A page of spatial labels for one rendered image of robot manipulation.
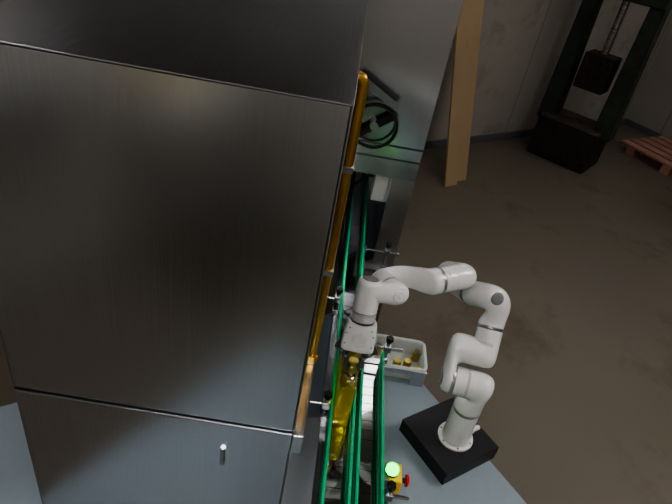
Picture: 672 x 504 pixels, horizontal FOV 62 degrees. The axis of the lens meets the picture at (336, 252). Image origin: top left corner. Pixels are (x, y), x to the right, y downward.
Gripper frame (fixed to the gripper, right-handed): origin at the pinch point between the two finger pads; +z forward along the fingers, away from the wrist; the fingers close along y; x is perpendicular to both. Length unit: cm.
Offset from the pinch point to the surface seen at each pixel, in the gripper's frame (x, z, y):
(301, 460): -10.5, 31.1, -10.0
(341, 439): -0.4, 28.4, 1.6
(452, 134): 389, -36, 76
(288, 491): -21.2, 34.0, -12.2
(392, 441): 15.8, 37.5, 21.0
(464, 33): 389, -124, 65
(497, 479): 9, 39, 58
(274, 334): -60, -38, -20
